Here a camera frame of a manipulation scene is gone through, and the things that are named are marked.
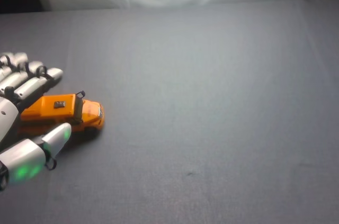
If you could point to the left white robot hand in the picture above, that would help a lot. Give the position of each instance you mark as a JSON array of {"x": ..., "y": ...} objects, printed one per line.
[{"x": 8, "y": 110}]

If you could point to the yellow toy school bus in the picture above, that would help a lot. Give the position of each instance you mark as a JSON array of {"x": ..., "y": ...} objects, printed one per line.
[{"x": 50, "y": 110}]

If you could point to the grey table cloth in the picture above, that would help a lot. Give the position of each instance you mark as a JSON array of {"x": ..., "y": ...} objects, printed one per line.
[{"x": 198, "y": 102}]

